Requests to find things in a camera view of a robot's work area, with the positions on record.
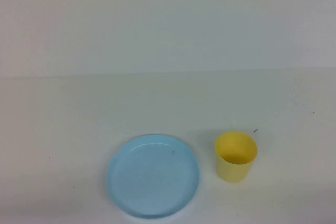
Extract yellow plastic cup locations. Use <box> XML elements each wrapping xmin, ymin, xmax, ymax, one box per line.
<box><xmin>215</xmin><ymin>131</ymin><xmax>259</xmax><ymax>184</ymax></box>

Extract light blue round plate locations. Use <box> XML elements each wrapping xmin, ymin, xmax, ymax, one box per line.
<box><xmin>106</xmin><ymin>133</ymin><xmax>201</xmax><ymax>220</ymax></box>

